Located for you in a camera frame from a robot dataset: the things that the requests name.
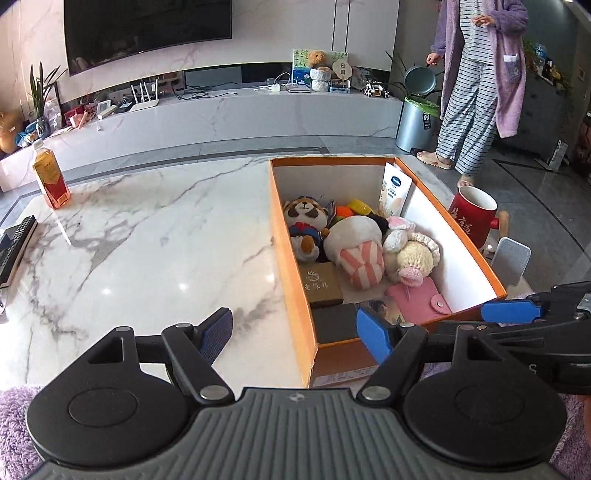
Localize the white marble television console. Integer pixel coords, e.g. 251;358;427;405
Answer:
0;85;403;192

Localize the brown gourd ornament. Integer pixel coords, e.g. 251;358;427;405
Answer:
0;111;21;155

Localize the black keyboard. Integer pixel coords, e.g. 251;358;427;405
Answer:
0;215;38;289

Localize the white pink striped plush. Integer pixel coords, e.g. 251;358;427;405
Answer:
322;216;385;291

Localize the black square box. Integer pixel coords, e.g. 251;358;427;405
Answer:
311;303;365;346

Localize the dark narrow photo box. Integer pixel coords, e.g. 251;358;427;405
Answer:
355;298;407;326

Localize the red mug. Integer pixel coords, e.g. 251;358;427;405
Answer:
448;186;502;247

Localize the white lotion tube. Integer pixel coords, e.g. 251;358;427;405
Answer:
378;161;413;217

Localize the green and blue painting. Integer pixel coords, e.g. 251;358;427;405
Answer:
292;47;349;88

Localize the pink card wallet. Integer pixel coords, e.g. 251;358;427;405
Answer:
385;278;454;324

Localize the brown raccoon plush toy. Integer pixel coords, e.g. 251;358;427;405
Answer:
281;196;335;264

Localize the tall-leaf potted plant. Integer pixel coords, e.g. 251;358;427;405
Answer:
28;62;68;139

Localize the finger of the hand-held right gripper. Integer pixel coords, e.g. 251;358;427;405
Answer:
481;282;591;324
427;320;513;340

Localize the black television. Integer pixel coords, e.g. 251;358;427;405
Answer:
62;0;232;77

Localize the orange cardboard box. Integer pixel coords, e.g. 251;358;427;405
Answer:
269;155;508;388

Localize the small gold box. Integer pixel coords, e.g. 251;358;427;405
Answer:
298;263;345;309

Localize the white router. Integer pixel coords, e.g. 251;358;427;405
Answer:
128;79;161;112

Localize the long-leaf potted plant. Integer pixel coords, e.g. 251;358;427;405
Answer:
385;51;444;100

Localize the dark grey cabinet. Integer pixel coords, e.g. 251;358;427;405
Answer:
496;69;578;158

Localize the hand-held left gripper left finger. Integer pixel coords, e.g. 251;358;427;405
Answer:
88;307;236;407

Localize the grey trash can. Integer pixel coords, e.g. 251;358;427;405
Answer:
396;65;441;153

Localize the person's right forearm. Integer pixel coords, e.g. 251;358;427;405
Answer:
551;392;591;480

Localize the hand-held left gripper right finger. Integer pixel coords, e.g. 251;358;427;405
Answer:
356;307;509;402

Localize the round white hand fan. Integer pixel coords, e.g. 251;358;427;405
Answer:
333;58;352;88

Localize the cream crochet doll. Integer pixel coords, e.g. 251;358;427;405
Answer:
382;216;441;284

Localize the person's purple fuzzy robe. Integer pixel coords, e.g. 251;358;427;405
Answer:
0;385;47;480

